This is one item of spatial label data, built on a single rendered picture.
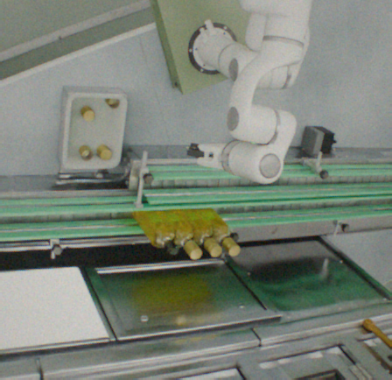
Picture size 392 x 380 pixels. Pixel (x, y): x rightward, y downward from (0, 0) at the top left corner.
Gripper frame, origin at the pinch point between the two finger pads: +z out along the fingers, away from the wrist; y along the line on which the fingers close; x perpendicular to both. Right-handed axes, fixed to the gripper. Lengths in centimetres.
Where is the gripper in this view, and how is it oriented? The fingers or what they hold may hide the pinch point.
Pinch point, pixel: (205, 150)
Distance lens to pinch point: 133.5
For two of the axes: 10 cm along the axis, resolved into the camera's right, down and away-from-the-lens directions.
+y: 9.0, -0.2, 4.3
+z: -4.3, -1.5, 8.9
